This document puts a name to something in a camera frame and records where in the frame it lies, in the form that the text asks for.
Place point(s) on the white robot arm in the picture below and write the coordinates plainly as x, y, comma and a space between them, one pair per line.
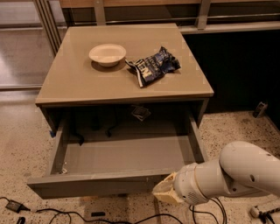
242, 170

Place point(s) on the foam-padded gripper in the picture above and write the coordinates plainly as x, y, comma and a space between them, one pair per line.
185, 183

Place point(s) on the blue crumpled chip bag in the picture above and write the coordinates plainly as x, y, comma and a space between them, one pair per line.
154, 67

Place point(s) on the grey top drawer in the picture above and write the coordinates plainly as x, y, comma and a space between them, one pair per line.
135, 158

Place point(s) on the black power adapter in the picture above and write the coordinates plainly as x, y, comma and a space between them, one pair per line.
16, 207

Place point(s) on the grey-brown drawer cabinet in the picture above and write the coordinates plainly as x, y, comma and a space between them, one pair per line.
74, 79

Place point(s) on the small packet inside drawer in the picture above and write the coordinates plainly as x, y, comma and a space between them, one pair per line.
141, 113

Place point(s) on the small black floor device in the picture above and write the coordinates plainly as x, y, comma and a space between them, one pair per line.
97, 214

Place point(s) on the dark object by wall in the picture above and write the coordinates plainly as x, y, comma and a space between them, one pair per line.
259, 110

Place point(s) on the white ceramic bowl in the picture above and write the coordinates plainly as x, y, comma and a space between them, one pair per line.
107, 55

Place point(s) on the white power strip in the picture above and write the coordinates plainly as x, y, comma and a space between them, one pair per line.
265, 208

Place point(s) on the metal railing shelf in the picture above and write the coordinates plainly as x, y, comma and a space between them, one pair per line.
191, 16

